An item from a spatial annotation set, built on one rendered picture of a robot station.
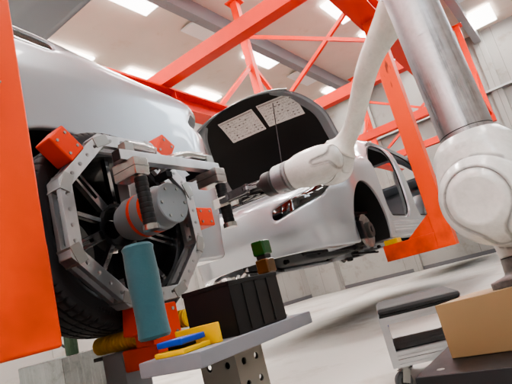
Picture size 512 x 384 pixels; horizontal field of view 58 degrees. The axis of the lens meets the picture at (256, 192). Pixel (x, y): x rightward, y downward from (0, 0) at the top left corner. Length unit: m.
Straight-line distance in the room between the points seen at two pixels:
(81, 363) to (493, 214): 5.14
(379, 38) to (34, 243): 0.95
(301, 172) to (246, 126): 3.70
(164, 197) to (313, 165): 0.45
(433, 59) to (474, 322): 0.52
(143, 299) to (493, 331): 0.83
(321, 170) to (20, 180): 0.74
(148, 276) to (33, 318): 0.36
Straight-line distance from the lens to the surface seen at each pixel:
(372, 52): 1.28
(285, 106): 4.75
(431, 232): 4.77
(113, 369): 1.60
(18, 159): 1.14
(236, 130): 5.03
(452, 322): 1.05
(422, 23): 1.03
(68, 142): 1.45
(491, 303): 1.03
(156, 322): 1.29
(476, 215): 0.85
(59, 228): 1.38
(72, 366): 5.58
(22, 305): 1.05
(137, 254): 1.30
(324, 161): 1.28
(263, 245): 1.25
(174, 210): 1.40
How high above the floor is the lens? 0.52
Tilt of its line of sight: 12 degrees up
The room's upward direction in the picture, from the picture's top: 15 degrees counter-clockwise
